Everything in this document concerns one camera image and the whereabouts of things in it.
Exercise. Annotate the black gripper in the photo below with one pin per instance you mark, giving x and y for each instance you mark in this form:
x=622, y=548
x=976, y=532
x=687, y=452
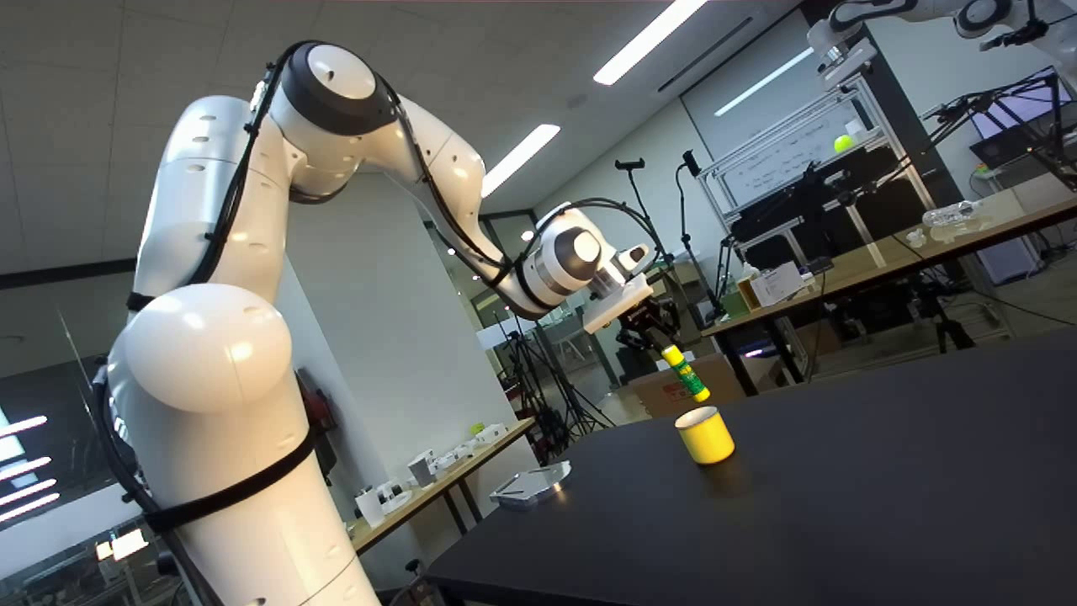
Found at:
x=647, y=321

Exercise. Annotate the green yellow glue stick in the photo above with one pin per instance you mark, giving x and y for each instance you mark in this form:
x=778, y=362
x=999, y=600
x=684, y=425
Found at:
x=687, y=375

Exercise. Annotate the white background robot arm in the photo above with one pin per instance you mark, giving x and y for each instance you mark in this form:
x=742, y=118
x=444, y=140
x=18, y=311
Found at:
x=896, y=10

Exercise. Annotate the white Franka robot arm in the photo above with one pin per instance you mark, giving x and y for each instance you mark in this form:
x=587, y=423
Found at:
x=213, y=449

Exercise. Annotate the yellow mug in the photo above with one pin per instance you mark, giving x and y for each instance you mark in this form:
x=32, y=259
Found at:
x=705, y=439

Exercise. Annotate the stacked plain cardboard boxes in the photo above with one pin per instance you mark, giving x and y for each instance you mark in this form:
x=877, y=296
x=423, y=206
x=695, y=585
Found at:
x=684, y=295

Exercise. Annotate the black tripod stand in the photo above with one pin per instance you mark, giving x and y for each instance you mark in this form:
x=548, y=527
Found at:
x=640, y=196

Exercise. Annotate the silver metal plate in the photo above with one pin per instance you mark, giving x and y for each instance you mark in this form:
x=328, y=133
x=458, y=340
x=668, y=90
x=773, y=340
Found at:
x=534, y=486

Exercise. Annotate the black equipment on workbench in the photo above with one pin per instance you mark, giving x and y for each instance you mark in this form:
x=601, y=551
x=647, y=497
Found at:
x=829, y=206

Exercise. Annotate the long ceiling light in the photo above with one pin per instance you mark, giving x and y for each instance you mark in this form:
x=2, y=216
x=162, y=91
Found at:
x=647, y=41
x=517, y=159

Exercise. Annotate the long wooden workbench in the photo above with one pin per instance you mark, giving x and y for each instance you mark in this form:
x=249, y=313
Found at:
x=887, y=258

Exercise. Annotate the narrow wooden side table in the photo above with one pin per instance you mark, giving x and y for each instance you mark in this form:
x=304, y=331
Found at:
x=447, y=486

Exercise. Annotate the yellow-green tennis ball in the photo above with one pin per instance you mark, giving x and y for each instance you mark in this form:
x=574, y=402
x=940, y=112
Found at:
x=844, y=145

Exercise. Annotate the small white device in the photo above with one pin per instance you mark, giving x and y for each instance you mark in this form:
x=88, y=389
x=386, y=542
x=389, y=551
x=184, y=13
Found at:
x=386, y=503

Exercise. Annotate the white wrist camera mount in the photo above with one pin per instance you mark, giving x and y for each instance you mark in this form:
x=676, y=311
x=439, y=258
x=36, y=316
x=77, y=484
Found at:
x=622, y=286

